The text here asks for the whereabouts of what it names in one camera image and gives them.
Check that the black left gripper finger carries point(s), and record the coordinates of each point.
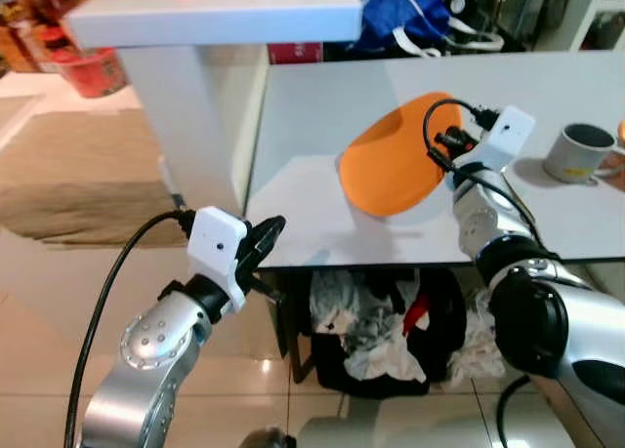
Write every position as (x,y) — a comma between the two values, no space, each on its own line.
(266,231)
(270,251)

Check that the orange round plate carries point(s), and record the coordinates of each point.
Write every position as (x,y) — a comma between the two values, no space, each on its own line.
(391,165)

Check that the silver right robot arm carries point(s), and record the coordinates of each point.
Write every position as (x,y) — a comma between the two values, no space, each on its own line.
(566,321)

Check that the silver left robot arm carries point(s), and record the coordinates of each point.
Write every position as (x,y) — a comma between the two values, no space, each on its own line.
(146,350)

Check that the grey ceramic mug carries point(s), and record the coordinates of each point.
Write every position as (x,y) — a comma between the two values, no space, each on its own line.
(576,160)

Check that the grey white crumpled clothes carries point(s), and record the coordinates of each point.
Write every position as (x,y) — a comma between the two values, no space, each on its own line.
(376,336)

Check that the red garment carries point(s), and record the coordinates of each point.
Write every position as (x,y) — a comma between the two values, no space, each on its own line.
(415,316)

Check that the orange plastic bowl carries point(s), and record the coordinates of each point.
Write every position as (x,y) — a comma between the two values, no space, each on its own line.
(622,134)

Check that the black laundry basket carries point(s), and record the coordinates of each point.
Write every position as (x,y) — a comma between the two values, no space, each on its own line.
(449,311)

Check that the red box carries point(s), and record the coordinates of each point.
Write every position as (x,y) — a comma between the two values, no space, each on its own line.
(293,54)

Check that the beige woven mat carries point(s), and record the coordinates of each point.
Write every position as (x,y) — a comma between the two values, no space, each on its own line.
(88,175)

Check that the white crumpled cloth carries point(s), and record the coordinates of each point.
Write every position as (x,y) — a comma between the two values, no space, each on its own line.
(479,341)

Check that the white raised counter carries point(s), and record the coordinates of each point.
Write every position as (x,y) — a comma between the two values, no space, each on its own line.
(215,14)

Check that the red plastic bucket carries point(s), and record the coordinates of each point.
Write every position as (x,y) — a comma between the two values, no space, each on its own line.
(93,75)

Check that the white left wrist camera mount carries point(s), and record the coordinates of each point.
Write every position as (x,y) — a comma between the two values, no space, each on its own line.
(215,241)

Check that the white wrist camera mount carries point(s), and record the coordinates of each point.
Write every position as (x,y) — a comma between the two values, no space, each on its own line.
(215,241)
(508,136)

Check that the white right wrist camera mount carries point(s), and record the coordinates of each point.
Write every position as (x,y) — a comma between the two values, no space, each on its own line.
(508,136)

